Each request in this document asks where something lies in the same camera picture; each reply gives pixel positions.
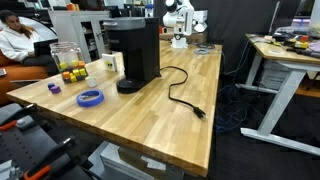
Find black Keurig coffee maker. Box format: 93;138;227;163
103;17;162;95

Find white coffee pod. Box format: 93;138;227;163
85;76;98;89

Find clear tape roll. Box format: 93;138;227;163
193;48;211;56

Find white box on table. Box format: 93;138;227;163
101;53;119;73

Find blue masking tape roll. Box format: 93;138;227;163
75;88;105;108

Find white box under table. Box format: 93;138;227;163
88;141;185;180

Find black curtain backdrop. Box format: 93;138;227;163
189;0;279;79

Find glass jar of coloured cubes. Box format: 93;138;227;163
49;41;90;85

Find purple cube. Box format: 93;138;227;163
49;85;62;95

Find white cabinet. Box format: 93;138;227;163
48;9;111;64

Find white drawer unit under desk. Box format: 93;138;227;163
259;61;292;91

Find white-legged wooden desk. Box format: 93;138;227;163
234;33;320;157

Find black laptop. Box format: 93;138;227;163
33;38;59;57

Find orange sofa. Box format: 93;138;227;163
0;49;50;106

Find yellow and black tool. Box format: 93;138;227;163
283;37;311;50

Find black perforated mounting board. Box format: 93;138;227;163
0;103;101;180

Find seated person in white hoodie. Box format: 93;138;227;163
0;9;60;76

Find black power cord with plug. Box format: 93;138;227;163
159;65;209;121

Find black coiled cable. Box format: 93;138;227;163
194;42;217;51

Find blue floor cables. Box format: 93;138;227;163
214;83;265;133

